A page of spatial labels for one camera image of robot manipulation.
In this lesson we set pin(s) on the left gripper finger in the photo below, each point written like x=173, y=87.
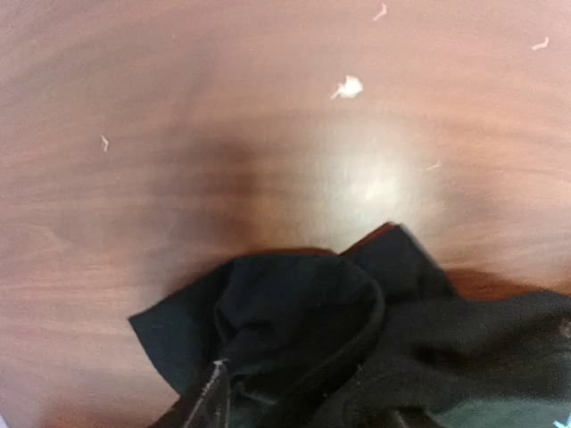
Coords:
x=206, y=403

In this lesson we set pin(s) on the black t-shirt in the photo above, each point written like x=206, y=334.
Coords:
x=376, y=336

